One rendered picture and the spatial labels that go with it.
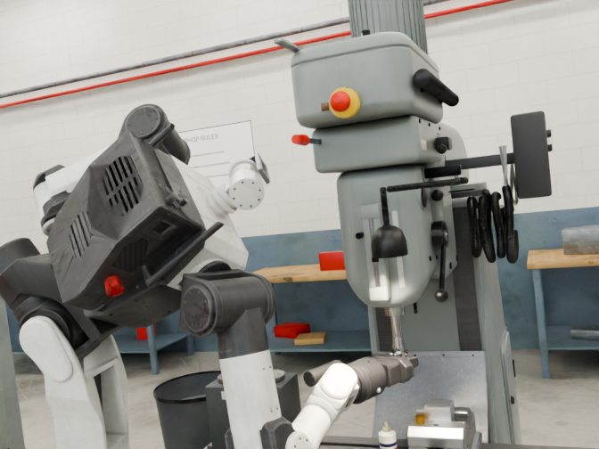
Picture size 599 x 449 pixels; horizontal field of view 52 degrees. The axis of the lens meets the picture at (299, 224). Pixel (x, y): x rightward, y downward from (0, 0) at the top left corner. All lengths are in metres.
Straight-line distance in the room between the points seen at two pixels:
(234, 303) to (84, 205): 0.34
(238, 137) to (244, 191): 5.15
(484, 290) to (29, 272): 1.20
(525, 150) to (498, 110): 4.04
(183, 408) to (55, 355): 1.97
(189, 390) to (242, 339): 2.61
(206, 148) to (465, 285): 4.93
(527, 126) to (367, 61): 0.52
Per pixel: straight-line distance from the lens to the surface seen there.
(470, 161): 1.70
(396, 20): 1.65
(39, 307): 1.35
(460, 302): 1.83
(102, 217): 1.12
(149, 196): 1.05
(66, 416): 1.39
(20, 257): 1.39
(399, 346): 1.48
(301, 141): 1.24
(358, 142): 1.33
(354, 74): 1.25
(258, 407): 1.07
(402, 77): 1.25
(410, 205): 1.36
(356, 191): 1.37
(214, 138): 6.43
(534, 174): 1.61
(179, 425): 3.29
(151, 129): 1.29
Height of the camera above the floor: 1.59
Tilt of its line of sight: 3 degrees down
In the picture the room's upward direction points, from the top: 6 degrees counter-clockwise
